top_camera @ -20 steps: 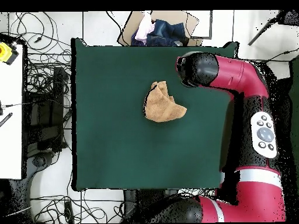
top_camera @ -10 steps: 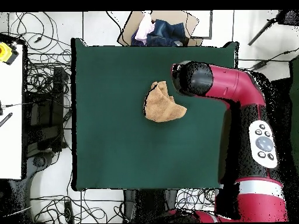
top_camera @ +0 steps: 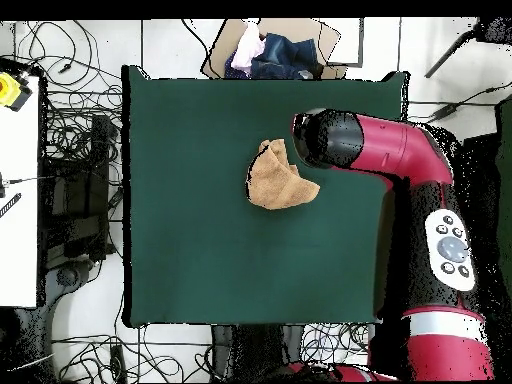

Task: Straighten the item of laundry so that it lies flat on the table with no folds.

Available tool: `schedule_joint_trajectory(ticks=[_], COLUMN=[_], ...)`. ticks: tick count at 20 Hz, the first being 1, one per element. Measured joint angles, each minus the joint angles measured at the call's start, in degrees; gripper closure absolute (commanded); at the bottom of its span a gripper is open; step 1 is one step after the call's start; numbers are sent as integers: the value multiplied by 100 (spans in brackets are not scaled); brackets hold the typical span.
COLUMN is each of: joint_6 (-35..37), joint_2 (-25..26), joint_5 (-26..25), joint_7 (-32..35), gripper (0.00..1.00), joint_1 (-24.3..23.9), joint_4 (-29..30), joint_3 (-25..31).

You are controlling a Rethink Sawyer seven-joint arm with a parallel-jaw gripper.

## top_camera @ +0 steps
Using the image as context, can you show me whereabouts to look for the orange terry towel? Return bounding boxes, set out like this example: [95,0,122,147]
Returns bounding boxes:
[245,138,322,211]

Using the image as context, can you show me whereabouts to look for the blue denim jeans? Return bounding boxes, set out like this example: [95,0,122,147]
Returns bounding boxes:
[223,32,325,80]

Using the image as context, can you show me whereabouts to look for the pink garment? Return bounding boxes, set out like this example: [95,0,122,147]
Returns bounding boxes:
[230,21,268,77]

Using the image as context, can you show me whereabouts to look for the brown cardboard box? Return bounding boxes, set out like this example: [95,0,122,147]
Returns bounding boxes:
[200,17,349,80]

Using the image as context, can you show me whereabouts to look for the dark green table cloth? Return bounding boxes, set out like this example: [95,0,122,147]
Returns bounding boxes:
[120,64,411,329]

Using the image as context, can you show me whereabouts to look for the black equipment stand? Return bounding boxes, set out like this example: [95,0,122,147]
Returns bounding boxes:
[39,113,123,263]

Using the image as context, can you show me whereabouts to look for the black tripod leg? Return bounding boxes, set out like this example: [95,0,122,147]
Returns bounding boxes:
[423,16,512,79]

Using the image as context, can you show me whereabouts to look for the grey round stand base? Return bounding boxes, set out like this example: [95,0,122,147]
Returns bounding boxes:
[41,255,97,383]

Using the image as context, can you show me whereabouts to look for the yellow emergency stop button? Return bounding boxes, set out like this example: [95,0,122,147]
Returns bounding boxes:
[0,71,34,113]

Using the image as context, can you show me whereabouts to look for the black power strip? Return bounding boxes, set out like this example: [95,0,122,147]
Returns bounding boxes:
[109,344,128,384]

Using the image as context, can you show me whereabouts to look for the white desk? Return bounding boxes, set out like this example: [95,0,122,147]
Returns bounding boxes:
[0,75,40,309]

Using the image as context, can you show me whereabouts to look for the black cable with plug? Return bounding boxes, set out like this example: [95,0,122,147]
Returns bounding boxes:
[407,81,512,123]

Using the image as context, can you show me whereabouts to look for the black cable tangle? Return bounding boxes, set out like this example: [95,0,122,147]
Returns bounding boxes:
[13,19,124,161]
[51,323,185,384]
[299,322,371,366]

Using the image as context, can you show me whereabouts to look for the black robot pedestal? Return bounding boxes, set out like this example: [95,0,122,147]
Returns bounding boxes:
[209,324,306,384]

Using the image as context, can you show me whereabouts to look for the black ribbed strap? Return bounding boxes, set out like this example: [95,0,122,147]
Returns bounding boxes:
[0,192,23,220]

